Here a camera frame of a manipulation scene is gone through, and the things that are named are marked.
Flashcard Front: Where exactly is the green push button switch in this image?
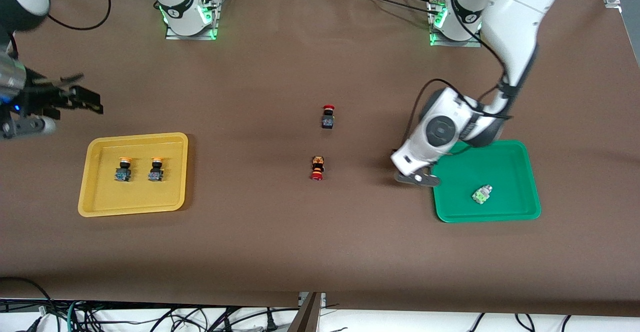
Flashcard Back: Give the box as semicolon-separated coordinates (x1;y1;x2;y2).
472;184;494;206

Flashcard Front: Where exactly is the yellow push button switch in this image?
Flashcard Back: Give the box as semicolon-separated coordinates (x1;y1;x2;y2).
115;157;133;182
148;157;165;182

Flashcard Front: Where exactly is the green plastic tray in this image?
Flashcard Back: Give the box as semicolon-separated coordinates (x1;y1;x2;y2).
431;140;542;223

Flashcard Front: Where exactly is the red mushroom push button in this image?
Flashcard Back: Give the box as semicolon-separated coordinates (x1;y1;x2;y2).
320;104;337;130
309;155;326;181

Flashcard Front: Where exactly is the yellow plastic tray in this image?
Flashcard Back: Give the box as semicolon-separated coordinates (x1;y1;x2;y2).
77;132;189;218

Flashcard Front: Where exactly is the brown table cover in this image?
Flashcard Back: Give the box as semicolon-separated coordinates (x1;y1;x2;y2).
0;0;640;317

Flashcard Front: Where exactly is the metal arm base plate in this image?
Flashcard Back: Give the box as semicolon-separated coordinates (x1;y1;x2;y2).
165;0;223;41
428;0;483;48

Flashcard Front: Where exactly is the green floor cable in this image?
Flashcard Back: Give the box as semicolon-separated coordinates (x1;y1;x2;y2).
64;299;83;332

